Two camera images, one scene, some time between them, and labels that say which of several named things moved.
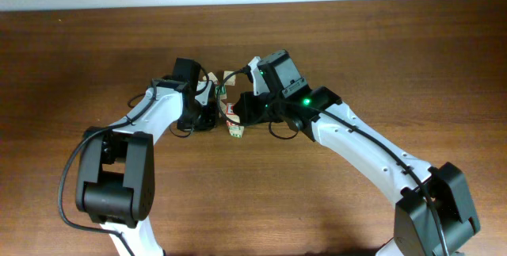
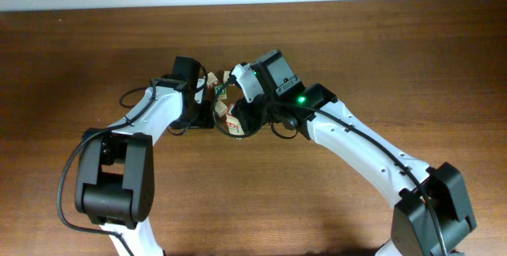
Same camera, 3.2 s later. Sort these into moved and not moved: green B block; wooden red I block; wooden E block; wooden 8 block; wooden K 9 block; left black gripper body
Moved: wooden K 9 block; wooden red I block
Not moved: wooden E block; wooden 8 block; left black gripper body; green B block
